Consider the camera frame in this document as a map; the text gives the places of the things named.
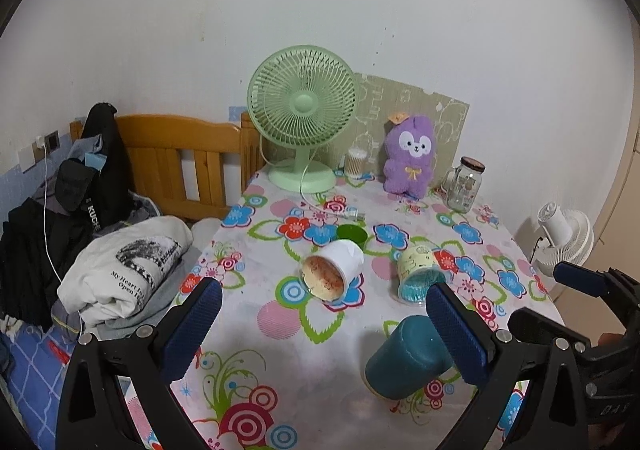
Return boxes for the black clothes pile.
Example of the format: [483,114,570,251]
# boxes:
[0,195,96,331]

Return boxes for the white fan power cable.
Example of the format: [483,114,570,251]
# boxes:
[259,130,365,223]

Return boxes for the glass jar mug with lid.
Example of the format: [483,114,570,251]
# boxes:
[442,157,487,214]

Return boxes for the black jacket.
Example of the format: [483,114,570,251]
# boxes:
[55,103,136,236]

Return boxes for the blue checked bed sheet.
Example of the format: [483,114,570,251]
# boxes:
[0,315,131,450]

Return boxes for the blue face mask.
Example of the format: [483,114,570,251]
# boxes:
[82,150,108,173]

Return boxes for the white charging cable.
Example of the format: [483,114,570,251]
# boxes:
[42,150,86,341]

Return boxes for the small dark green cup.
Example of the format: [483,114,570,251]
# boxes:
[336,224,369,248]

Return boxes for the floral tablecloth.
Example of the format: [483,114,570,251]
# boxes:
[122,165,566,450]

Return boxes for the grey folded clothing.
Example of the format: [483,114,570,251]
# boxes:
[50,250,201,342]

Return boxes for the patterned cardboard sheet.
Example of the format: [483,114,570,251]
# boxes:
[350,73,471,181]

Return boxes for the white floor fan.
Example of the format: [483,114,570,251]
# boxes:
[530,203,595,281]

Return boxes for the white printed folded shirt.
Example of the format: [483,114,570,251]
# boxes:
[56,216,193,321]

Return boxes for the wooden bed headboard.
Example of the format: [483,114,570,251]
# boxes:
[70,114,266,223]

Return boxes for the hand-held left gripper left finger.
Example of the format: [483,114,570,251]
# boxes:
[56,277,224,450]

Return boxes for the purple plush toy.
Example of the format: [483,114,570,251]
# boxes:
[382,113,440,196]

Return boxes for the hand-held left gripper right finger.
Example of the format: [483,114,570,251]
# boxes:
[426,283,597,450]

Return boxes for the beige door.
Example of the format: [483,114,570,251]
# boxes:
[552,125,640,346]

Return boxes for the teal cup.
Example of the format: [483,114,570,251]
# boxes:
[364,315,456,400]

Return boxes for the pale yellow cartoon cup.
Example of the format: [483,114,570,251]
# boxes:
[396,246,447,303]

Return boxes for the green desk fan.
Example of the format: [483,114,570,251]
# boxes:
[247,45,359,194]

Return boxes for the cotton swab container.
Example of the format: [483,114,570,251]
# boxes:
[345,147,369,178]

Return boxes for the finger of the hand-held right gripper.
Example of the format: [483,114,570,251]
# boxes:
[507,307,592,357]
[552,260,640,316]

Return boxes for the white paper cup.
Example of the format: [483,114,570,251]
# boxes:
[299,239,365,302]

